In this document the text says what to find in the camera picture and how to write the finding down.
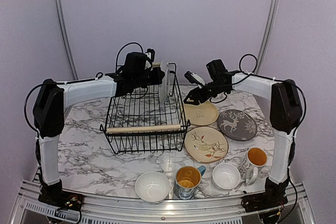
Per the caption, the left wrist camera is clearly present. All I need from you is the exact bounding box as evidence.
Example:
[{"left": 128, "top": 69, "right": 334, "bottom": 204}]
[{"left": 145, "top": 48, "right": 155, "bottom": 62}]

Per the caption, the left aluminium frame post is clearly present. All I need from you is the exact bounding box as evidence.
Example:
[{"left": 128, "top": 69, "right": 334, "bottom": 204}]
[{"left": 54, "top": 0, "right": 78, "bottom": 80}]

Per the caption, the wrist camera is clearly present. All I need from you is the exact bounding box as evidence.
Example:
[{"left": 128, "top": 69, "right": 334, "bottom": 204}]
[
  {"left": 145, "top": 48, "right": 155, "bottom": 62},
  {"left": 184, "top": 71, "right": 205, "bottom": 88}
]

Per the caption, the large white bowl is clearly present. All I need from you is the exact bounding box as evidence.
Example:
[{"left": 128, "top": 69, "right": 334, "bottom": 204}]
[{"left": 134, "top": 172, "right": 171, "bottom": 204}]

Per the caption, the cream bird pattern plate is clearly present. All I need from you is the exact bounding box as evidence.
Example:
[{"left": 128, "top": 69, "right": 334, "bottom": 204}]
[{"left": 184, "top": 126, "right": 229, "bottom": 164}]

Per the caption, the blue handled mug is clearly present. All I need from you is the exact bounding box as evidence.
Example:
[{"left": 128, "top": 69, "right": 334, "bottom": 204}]
[{"left": 173, "top": 165, "right": 206, "bottom": 200}]

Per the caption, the aluminium front rail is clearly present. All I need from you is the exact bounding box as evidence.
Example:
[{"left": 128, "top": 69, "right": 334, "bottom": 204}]
[{"left": 10, "top": 189, "right": 316, "bottom": 224}]

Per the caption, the red and teal plate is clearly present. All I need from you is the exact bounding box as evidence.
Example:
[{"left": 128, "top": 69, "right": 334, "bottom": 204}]
[{"left": 159, "top": 61, "right": 172, "bottom": 104}]

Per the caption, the aluminium frame post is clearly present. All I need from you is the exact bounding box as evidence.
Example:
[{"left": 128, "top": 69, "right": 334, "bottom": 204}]
[
  {"left": 255, "top": 0, "right": 279, "bottom": 74},
  {"left": 54, "top": 0, "right": 78, "bottom": 80}
]

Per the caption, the black wire dish rack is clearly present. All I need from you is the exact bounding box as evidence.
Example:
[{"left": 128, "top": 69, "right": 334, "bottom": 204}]
[{"left": 100, "top": 63, "right": 191, "bottom": 154}]

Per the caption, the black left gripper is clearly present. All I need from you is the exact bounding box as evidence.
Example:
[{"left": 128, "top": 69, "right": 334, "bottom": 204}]
[{"left": 133, "top": 65, "right": 165, "bottom": 88}]

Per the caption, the small white bowl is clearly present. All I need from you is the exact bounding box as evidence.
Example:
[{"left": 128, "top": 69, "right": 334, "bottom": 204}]
[{"left": 212, "top": 163, "right": 240, "bottom": 190}]

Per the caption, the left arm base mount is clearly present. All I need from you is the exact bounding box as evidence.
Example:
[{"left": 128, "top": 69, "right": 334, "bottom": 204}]
[{"left": 38, "top": 190, "right": 84, "bottom": 211}]

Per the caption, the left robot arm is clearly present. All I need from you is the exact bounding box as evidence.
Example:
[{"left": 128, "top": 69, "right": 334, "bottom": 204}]
[{"left": 30, "top": 50, "right": 167, "bottom": 206}]

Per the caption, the pale yellow round plate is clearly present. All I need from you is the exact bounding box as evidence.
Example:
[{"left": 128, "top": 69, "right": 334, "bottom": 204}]
[{"left": 184, "top": 101, "right": 219, "bottom": 126}]

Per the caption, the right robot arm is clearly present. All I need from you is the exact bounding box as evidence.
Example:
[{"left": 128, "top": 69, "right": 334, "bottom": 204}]
[{"left": 184, "top": 59, "right": 306, "bottom": 211}]

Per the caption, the right aluminium frame post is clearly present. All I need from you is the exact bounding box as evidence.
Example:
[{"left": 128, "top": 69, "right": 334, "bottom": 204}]
[{"left": 255, "top": 0, "right": 279, "bottom": 74}]

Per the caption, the grey reindeer plate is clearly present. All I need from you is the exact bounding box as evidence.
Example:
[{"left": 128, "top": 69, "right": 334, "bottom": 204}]
[{"left": 217, "top": 109, "right": 257, "bottom": 142}]

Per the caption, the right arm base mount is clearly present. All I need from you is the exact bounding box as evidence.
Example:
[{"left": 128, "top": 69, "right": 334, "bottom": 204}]
[{"left": 241, "top": 193, "right": 288, "bottom": 212}]

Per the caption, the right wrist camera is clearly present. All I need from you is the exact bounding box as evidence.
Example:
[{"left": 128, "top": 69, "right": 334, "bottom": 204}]
[{"left": 184, "top": 71, "right": 205, "bottom": 88}]

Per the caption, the white patterned mug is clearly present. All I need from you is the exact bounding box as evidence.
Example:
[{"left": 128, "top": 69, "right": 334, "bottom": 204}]
[{"left": 238, "top": 147, "right": 267, "bottom": 185}]

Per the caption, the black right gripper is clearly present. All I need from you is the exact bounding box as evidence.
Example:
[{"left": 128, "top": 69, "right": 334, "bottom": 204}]
[{"left": 184, "top": 80, "right": 227, "bottom": 105}]

